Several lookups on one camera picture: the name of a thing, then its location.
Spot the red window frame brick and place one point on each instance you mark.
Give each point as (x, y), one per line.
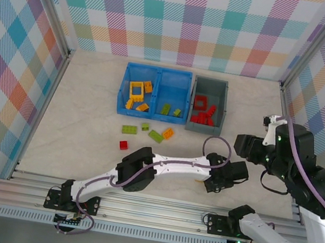
(200, 108)

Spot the small green square brick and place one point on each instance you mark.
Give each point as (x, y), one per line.
(177, 112)

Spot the aluminium frame post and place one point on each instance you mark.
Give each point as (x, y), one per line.
(312, 43)
(54, 6)

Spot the small green slope brick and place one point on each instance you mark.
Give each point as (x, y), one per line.
(145, 127)

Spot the yellow black-striped brick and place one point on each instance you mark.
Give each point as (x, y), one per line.
(142, 107)

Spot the red long brick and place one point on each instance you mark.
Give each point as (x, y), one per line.
(212, 110)
(209, 122)

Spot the red rectangular brick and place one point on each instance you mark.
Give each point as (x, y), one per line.
(201, 117)

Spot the small red square brick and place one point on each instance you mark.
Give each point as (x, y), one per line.
(194, 119)
(123, 145)

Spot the blue two-compartment plastic bin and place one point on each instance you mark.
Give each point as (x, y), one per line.
(172, 89)

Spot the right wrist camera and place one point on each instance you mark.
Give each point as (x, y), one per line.
(271, 130)

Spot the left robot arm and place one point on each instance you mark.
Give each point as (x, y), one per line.
(140, 158)

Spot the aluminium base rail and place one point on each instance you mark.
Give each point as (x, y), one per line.
(150, 210)

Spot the green two-by-four brick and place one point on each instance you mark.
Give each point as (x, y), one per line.
(129, 130)

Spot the long green brick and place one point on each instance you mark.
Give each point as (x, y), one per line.
(156, 136)

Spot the yellow-orange studded brick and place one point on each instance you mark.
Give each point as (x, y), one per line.
(168, 133)

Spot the black connector board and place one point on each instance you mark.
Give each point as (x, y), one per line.
(69, 222)

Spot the gray plastic bin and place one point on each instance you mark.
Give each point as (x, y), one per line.
(214, 89)

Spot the yellow window frame brick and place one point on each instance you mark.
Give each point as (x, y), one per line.
(136, 98)

